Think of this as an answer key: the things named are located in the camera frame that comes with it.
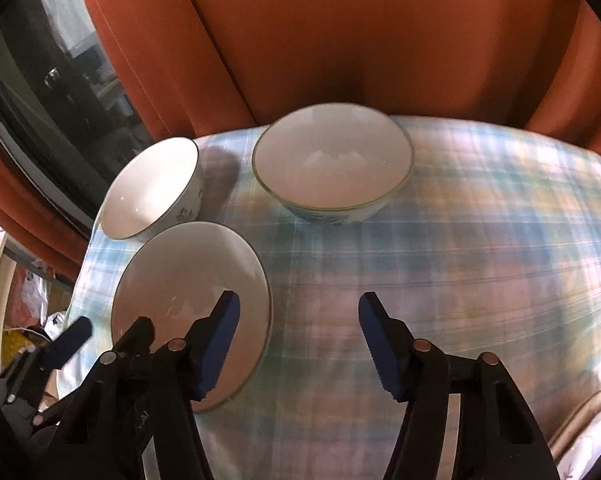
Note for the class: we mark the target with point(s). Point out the orange curtain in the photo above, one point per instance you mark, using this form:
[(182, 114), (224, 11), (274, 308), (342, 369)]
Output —
[(355, 35), (20, 200)]

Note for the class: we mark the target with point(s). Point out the white plastic bag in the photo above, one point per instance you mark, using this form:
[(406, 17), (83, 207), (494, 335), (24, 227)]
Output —
[(55, 321)]

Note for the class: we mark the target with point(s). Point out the dark glass window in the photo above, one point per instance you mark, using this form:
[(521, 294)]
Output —
[(55, 85)]

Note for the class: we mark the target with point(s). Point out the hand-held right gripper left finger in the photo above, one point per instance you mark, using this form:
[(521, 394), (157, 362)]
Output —
[(220, 340)]

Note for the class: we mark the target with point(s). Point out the pastel plaid tablecloth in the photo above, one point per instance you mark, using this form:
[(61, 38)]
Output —
[(430, 260)]

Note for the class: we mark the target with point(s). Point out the pink plastic bag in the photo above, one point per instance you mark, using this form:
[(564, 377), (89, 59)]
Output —
[(28, 290)]

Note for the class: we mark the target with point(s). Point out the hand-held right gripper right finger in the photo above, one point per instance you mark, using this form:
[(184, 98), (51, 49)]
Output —
[(380, 345)]

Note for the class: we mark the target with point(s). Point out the white bowl blue floral pattern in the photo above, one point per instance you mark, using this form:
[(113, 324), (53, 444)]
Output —
[(330, 160)]

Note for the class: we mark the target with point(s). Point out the white bowl grey floral pattern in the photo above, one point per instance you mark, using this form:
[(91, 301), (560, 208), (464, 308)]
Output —
[(145, 195), (180, 280)]

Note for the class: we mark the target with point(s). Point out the stack of scalloped floral plates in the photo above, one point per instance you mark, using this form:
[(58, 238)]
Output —
[(590, 435)]

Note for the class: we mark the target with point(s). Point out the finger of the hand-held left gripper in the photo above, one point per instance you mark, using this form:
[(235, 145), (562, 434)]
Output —
[(138, 332), (68, 342)]

